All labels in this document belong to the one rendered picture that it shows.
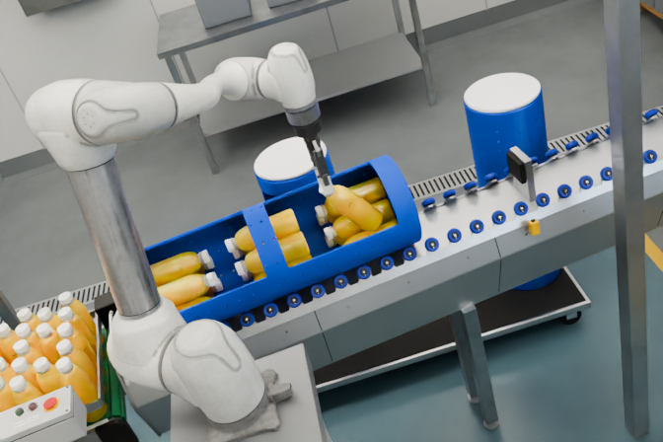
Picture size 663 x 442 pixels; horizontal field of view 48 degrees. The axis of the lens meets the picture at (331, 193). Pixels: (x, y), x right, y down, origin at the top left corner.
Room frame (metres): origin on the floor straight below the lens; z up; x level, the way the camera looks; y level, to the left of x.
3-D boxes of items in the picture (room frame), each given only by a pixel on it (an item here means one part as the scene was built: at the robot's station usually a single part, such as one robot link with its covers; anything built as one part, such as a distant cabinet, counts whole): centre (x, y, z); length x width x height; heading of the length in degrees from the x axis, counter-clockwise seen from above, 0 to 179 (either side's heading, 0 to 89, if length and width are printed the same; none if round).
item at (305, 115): (1.77, 0.01, 1.52); 0.09 x 0.09 x 0.06
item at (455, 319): (1.93, -0.30, 0.31); 0.06 x 0.06 x 0.63; 7
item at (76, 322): (1.78, 0.86, 1.00); 0.07 x 0.07 x 0.19
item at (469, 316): (1.80, -0.32, 0.31); 0.06 x 0.06 x 0.63; 7
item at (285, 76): (1.77, 0.02, 1.63); 0.13 x 0.11 x 0.16; 50
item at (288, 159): (2.39, 0.11, 1.03); 0.28 x 0.28 x 0.01
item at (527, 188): (1.90, -0.59, 1.00); 0.10 x 0.04 x 0.15; 7
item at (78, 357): (1.64, 0.84, 1.00); 0.07 x 0.07 x 0.19
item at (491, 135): (2.39, -0.71, 0.59); 0.28 x 0.28 x 0.88
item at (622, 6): (1.59, -0.79, 0.85); 0.06 x 0.06 x 1.70; 7
